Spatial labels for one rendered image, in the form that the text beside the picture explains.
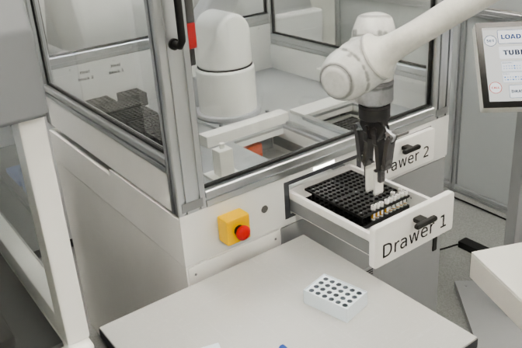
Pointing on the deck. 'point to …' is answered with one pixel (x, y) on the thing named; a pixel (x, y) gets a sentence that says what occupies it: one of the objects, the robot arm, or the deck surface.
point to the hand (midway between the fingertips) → (374, 179)
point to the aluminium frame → (179, 73)
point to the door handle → (175, 5)
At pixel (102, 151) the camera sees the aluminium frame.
